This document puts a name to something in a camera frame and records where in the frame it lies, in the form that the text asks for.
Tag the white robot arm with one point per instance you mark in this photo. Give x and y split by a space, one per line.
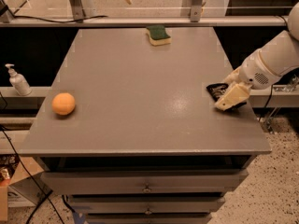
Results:
281 54

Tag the orange fruit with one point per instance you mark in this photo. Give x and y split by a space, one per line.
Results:
63 103

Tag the left metal bracket leg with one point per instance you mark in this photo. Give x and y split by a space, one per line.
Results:
77 9

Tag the grey bottom drawer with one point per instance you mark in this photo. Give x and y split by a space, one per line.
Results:
149 219

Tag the grey top drawer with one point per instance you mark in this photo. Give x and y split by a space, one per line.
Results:
144 182

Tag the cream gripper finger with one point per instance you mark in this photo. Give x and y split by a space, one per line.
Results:
236 94
232 78

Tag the white pump bottle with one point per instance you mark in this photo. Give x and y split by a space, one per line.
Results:
18 81

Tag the metal bracket leg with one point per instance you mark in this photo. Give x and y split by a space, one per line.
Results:
196 9
77 9

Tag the grey middle drawer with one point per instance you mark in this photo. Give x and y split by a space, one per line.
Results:
146 204

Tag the cardboard box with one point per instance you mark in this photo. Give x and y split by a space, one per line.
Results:
20 190

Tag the right metal bracket leg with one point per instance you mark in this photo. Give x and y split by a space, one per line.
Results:
196 9

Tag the black rxbar chocolate bar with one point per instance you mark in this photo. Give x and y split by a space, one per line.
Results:
217 90

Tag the grey drawer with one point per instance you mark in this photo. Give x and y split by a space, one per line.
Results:
149 219
146 204
144 182

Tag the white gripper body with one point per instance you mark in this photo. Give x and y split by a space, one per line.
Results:
252 73

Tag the green yellow sponge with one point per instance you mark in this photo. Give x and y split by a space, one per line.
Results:
158 35

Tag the grey metal shelf rail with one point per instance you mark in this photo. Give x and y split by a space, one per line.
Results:
243 21

